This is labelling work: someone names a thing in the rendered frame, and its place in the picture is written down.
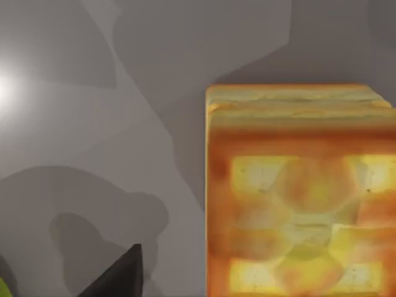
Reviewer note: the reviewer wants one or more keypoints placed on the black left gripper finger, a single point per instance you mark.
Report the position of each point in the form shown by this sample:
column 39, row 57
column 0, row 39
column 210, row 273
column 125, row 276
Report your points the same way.
column 123, row 275

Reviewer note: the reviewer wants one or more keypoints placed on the green object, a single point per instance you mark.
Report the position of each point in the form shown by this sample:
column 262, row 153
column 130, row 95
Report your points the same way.
column 3, row 287

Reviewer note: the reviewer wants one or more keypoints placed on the orange toasted bread loaf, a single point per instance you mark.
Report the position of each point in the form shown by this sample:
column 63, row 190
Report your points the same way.
column 297, row 198

